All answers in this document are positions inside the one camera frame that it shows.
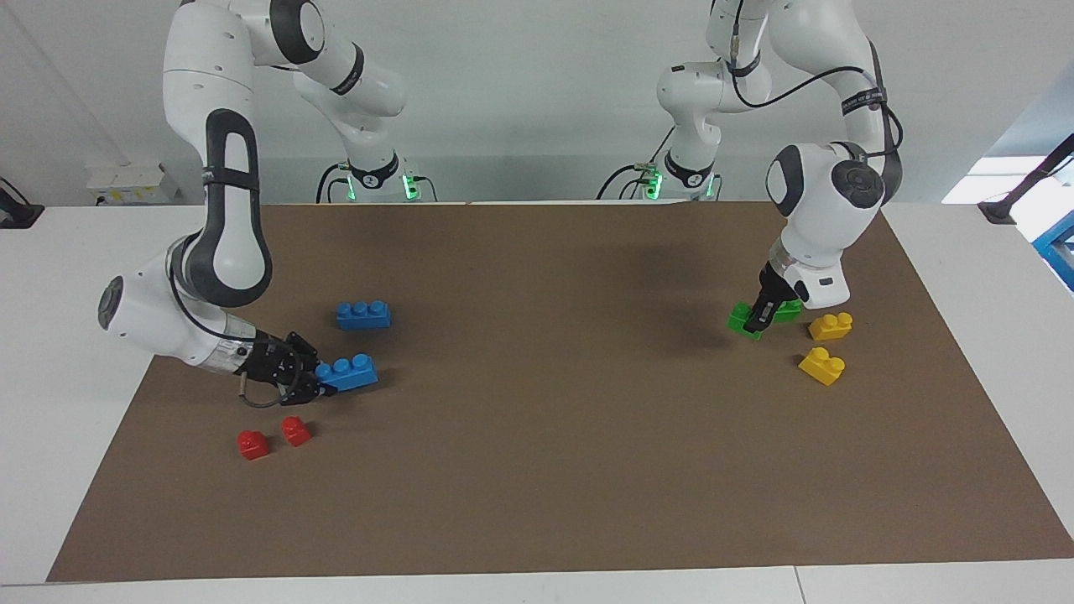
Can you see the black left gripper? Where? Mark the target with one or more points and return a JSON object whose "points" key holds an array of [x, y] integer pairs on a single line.
{"points": [[776, 289]]}

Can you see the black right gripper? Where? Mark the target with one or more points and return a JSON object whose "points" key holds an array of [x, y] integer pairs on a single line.
{"points": [[268, 365]]}

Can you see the green two-stud toy block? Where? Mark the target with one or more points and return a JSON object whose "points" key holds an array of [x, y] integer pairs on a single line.
{"points": [[790, 312], [738, 321]]}

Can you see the blue three-stud toy block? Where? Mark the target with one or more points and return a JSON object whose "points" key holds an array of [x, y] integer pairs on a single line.
{"points": [[352, 375], [362, 317]]}

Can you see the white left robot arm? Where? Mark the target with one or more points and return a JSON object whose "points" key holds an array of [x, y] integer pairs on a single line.
{"points": [[814, 226]]}

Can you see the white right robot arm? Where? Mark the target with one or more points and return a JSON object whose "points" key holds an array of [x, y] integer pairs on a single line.
{"points": [[168, 327]]}

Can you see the red one-stud toy block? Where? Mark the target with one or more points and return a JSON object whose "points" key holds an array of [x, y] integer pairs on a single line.
{"points": [[253, 446], [295, 432]]}

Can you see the yellow two-stud toy block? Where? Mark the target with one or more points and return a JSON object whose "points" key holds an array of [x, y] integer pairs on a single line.
{"points": [[821, 367], [831, 327]]}

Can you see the white box yellow label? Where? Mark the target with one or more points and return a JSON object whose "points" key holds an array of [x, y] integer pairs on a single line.
{"points": [[134, 184]]}

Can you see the brown paper mat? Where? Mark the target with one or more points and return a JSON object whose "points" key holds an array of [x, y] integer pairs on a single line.
{"points": [[537, 486]]}

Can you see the black angled stand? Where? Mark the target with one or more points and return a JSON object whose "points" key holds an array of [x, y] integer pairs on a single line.
{"points": [[1003, 208]]}

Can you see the black table clamp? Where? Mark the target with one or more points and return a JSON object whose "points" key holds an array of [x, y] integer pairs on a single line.
{"points": [[17, 214]]}

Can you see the blue frame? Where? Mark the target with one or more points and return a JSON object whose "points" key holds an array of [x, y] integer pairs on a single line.
{"points": [[1059, 252]]}

